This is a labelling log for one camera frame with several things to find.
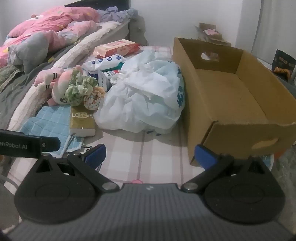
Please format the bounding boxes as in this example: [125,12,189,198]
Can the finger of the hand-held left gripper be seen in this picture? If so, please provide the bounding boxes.
[41,137,62,153]

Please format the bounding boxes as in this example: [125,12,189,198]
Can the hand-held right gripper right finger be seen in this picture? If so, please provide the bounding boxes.
[180,144,266,193]

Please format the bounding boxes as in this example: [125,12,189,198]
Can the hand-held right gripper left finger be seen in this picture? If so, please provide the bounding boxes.
[31,144,121,193]

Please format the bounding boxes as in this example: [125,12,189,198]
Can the orange white cloth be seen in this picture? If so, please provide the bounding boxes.
[84,86,106,110]

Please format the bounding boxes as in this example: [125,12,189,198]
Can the large brown cardboard box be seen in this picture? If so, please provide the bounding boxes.
[172,37,296,167]

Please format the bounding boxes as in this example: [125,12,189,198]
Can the white teal wet wipes pack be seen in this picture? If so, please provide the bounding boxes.
[102,61,126,73]

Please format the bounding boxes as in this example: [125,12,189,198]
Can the light blue checked towel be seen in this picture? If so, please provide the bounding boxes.
[20,107,84,153]

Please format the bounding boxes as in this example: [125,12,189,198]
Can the olive gold tissue pack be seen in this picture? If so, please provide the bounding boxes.
[69,106,96,137]

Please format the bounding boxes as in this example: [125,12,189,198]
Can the grey bed sheet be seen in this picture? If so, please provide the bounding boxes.
[0,44,78,131]

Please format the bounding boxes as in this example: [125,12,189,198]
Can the pink plaid mat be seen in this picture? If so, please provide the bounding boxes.
[9,45,205,184]

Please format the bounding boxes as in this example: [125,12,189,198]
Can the pink plush toy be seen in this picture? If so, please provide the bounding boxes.
[34,65,93,106]

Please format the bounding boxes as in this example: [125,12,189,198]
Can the green patterned scrunchie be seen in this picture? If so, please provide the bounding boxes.
[64,70,99,105]

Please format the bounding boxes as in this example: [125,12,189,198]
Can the white plastic bag blue print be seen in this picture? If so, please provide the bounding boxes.
[94,50,186,134]

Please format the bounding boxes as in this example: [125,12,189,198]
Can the white blue printed pack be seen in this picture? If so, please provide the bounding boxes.
[97,70,121,91]

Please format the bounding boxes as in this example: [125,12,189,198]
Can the grey plush pillow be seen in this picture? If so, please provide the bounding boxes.
[7,32,53,74]

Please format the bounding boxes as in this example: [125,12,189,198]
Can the white tissue pack blue dots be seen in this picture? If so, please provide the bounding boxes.
[83,54,126,72]

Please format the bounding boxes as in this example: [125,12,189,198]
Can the pink wet wipes pack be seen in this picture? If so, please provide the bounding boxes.
[93,39,140,59]

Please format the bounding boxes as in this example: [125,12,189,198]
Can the small open cardboard box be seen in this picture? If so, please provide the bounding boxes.
[195,22,232,46]

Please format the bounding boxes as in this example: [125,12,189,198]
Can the pink quilt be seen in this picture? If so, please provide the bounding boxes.
[0,6,100,68]

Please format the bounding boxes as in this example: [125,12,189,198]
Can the dark snack bag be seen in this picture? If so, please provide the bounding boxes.
[272,49,296,82]

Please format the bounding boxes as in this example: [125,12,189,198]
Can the purple cloth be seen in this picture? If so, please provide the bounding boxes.
[97,6,139,23]

